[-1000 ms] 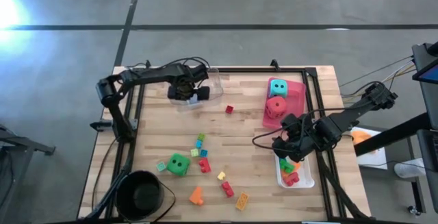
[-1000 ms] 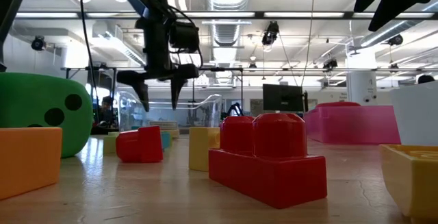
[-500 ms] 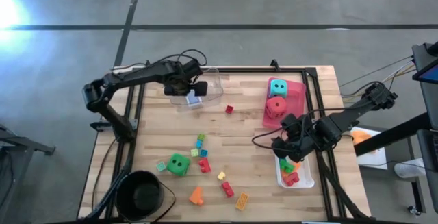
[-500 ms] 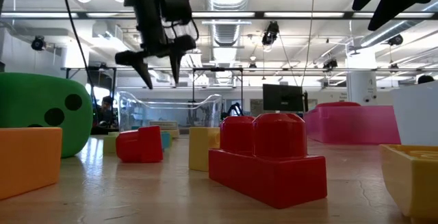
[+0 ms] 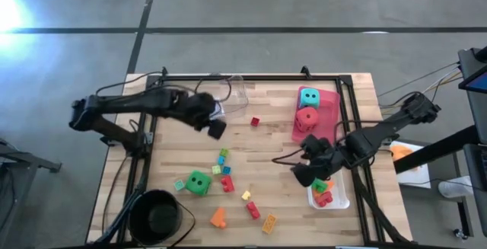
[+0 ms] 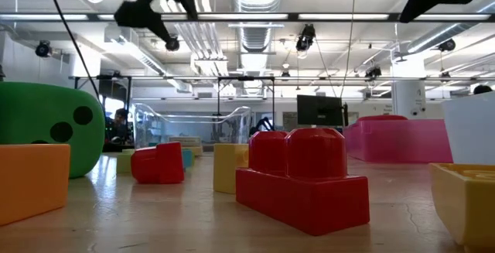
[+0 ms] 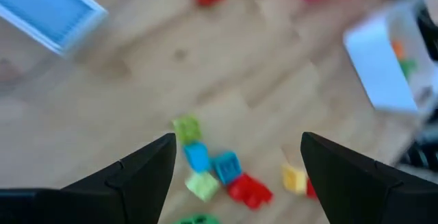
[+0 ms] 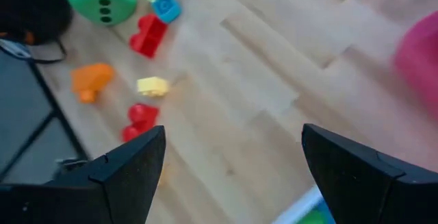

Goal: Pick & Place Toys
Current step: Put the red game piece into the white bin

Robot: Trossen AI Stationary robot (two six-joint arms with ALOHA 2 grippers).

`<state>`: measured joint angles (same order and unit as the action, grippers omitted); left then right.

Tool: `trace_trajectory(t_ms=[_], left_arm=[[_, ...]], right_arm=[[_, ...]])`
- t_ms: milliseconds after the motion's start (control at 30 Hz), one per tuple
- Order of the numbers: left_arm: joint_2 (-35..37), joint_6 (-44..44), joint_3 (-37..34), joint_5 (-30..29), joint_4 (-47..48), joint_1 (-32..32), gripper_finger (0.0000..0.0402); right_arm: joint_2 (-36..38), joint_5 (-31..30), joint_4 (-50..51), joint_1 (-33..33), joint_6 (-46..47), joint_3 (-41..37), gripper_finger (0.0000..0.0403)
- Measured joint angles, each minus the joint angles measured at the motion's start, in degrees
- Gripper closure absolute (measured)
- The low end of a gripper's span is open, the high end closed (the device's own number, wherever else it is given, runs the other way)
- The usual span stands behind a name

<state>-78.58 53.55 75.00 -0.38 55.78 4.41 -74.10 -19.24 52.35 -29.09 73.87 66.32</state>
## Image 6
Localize white plastic bin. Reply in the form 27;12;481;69
442;91;495;166

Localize green foam dice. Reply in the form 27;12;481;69
0;82;106;179

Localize yellow-orange brick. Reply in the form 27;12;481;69
428;162;495;248

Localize red two-stud brick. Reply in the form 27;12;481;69
130;141;186;185
235;127;371;237

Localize white round pillar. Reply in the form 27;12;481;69
391;60;426;121

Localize clear plastic bin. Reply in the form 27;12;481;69
131;103;252;149

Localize blue single-stud brick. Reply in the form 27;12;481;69
181;149;194;169

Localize pink plastic bin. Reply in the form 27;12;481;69
343;118;454;165

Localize pale green four-stud brick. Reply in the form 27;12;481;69
116;148;137;176

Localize yellow four-stud brick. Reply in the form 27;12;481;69
213;142;251;195

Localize black monitor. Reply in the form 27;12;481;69
296;94;345;127

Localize orange brick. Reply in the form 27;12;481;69
0;143;72;227

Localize black background workstation frame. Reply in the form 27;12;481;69
68;74;280;148

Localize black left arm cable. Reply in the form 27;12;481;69
41;0;104;109

